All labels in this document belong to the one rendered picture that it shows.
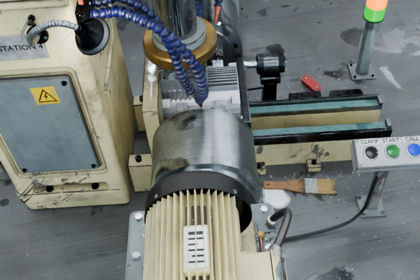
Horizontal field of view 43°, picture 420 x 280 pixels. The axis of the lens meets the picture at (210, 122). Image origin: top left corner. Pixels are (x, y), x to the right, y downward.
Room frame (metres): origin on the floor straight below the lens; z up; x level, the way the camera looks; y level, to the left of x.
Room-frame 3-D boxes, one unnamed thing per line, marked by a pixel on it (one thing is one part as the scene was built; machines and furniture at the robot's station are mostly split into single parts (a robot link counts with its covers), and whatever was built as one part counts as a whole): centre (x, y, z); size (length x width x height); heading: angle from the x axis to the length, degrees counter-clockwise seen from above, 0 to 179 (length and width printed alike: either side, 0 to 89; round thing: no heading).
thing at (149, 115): (1.01, 0.17, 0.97); 0.30 x 0.11 x 0.34; 179
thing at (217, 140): (0.70, 0.02, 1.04); 0.37 x 0.25 x 0.25; 179
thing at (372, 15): (1.30, -0.53, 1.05); 0.06 x 0.06 x 0.04
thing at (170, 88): (1.01, 0.06, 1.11); 0.12 x 0.11 x 0.07; 89
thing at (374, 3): (1.30, -0.53, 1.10); 0.06 x 0.06 x 0.04
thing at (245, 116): (1.03, -0.10, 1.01); 0.26 x 0.04 x 0.03; 179
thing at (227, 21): (1.29, 0.01, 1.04); 0.41 x 0.25 x 0.25; 179
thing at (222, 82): (1.01, 0.02, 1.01); 0.20 x 0.19 x 0.19; 89
